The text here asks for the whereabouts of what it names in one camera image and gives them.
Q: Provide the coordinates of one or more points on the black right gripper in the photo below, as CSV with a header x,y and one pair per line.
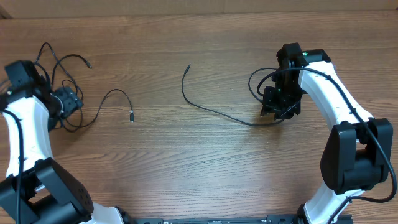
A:
x,y
278,104

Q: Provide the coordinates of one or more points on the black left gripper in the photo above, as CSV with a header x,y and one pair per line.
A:
x,y
69,101

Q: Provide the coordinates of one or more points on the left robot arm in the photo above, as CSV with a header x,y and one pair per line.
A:
x,y
37,189

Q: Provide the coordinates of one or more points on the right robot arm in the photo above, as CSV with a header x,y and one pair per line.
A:
x,y
357,153

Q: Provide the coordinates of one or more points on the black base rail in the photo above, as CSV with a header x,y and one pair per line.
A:
x,y
214,220

